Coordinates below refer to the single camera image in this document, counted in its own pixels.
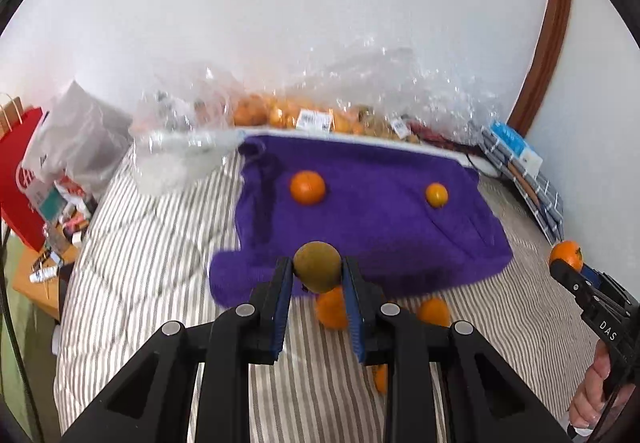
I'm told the brown wooden door frame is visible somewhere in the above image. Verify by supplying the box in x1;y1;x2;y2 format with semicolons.
507;0;576;136

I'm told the brown-green round fruit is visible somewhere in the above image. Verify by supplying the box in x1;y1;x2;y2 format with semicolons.
292;241;343;295

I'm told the blue tissue pack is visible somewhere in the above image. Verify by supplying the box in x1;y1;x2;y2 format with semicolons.
490;120;543;176

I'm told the pile of small toiletries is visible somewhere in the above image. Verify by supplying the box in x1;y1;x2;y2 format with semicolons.
27;183;98;284

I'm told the bag of oranges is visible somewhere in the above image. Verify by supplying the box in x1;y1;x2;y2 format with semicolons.
232;93;361;134

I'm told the large crumpled clear plastic bag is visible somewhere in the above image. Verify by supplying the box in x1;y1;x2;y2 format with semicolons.
280;38;501;144

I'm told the grey plastic bag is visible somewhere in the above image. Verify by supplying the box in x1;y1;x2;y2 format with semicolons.
22;80;133;194

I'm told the plaid folded cloth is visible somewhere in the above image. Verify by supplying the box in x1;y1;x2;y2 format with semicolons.
480;125;565;246

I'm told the red paper bag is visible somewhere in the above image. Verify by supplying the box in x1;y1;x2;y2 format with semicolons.
0;93;51;251

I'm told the thin black cable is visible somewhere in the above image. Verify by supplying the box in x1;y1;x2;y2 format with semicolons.
450;148;503;176

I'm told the wooden nightstand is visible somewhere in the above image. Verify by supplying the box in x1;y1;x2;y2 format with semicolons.
12;243;76;321

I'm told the bag of small brown fruits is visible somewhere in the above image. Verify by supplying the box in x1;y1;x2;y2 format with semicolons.
357;107;421;144

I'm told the large orange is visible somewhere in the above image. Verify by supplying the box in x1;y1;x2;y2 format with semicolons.
290;170;327;206
315;285;351;330

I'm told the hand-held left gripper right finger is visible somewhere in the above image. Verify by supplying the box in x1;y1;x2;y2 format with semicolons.
341;257;571;443

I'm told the green cloth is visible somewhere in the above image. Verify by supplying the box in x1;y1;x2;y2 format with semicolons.
0;243;61;429

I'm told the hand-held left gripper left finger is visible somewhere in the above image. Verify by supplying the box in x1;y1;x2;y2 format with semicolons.
60;257;293;443

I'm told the person's right hand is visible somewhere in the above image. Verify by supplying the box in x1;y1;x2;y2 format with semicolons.
570;340;616;429

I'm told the dark red cloth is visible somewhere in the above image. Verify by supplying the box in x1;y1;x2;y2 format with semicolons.
410;120;468;151

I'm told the purple towel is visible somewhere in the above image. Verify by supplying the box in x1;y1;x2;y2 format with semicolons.
209;134;515;309

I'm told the striped bed cover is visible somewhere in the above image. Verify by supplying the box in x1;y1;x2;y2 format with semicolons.
52;143;601;443

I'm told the orange with dark stem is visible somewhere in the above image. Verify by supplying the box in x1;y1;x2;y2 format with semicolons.
549;240;585;272

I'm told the small clear plastic bag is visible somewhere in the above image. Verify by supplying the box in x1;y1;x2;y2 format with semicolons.
129;65;246;196

